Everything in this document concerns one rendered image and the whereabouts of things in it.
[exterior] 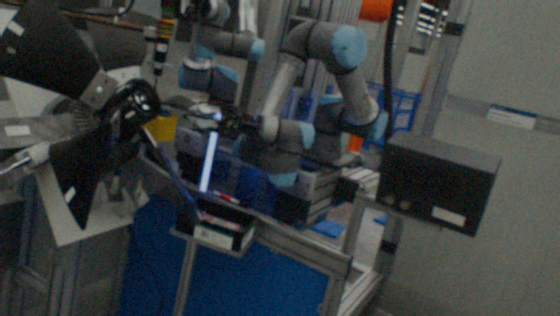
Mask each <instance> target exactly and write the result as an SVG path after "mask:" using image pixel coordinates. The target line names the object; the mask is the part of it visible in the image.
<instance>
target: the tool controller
mask: <svg viewBox="0 0 560 316"><path fill-rule="evenodd" d="M501 162H502V158H501V157H498V156H493V155H490V154H486V153H482V152H479V151H475V150H470V149H467V148H463V147H460V146H456V145H452V144H449V143H444V142H441V141H437V139H433V138H430V137H426V136H421V135H418V134H414V133H411V132H407V131H403V130H398V131H397V132H396V133H395V134H394V135H393V136H392V137H391V138H390V139H389V141H388V142H387V144H386V149H385V154H384V158H383V164H382V169H381V173H380V178H378V183H377V189H376V193H375V198H374V202H376V203H380V204H383V205H385V206H388V207H391V208H393V209H396V211H399V212H403V213H405V214H408V215H411V216H414V217H416V218H419V219H422V220H426V221H428V222H431V223H434V224H437V225H439V226H442V227H445V228H447V229H451V230H454V231H457V232H459V234H462V235H465V236H468V237H470V238H475V237H476V235H477V231H478V229H479V226H480V224H481V221H482V219H483V216H484V213H485V209H486V206H487V203H488V200H489V197H490V194H491V191H492V188H493V184H495V181H496V178H497V175H498V172H499V169H500V166H501Z"/></svg>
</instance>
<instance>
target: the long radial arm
mask: <svg viewBox="0 0 560 316"><path fill-rule="evenodd" d="M74 133H79V131H78V128H77V125H75V122H74V119H73V114H57V115H37V116H17V118H0V164H3V162H4V161H6V160H7V159H9V158H11V157H12V156H13V155H15V154H17V153H19V152H21V151H23V150H26V149H28V148H31V147H33V146H35V145H38V144H40V143H42V142H47V143H48V144H49V145H50V144H52V143H55V142H57V141H59V139H60V141H61V139H64V138H66V137H68V136H70V135H72V134H74Z"/></svg>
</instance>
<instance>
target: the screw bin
mask: <svg viewBox="0 0 560 316"><path fill-rule="evenodd" d="M193 200H194V201H195V202H196V203H197V204H198V206H199V208H200V212H201V213H202V212H206V215H209V216H213V217H216V218H219V219H221V218H222V220H225V221H228V222H232V223H236V224H238V225H241V226H244V227H247V228H246V229H245V230H244V231H243V232H241V231H237V230H234V229H231V228H228V227H225V226H222V225H219V224H216V223H212V222H209V221H206V220H203V219H202V221H201V223H200V224H199V225H198V226H195V227H194V226H193V225H191V224H190V221H189V218H188V215H187V212H186V208H185V205H184V206H182V207H181V208H180V209H178V210H176V214H177V220H176V225H175V230H176V231H179V232H182V233H184V235H187V236H190V237H194V238H197V239H200V240H203V241H205V242H208V243H211V244H214V245H218V246H221V247H224V248H226V249H229V250H232V251H235V252H238V253H240V252H241V251H242V249H243V248H244V247H245V245H246V244H247V243H248V242H249V240H250V239H251V238H252V236H253V232H254V228H255V223H256V220H257V219H258V216H255V215H252V214H249V213H245V212H242V210H238V209H235V208H232V207H229V206H226V205H223V204H220V203H217V202H212V201H209V200H206V199H203V198H200V197H196V198H195V199H193Z"/></svg>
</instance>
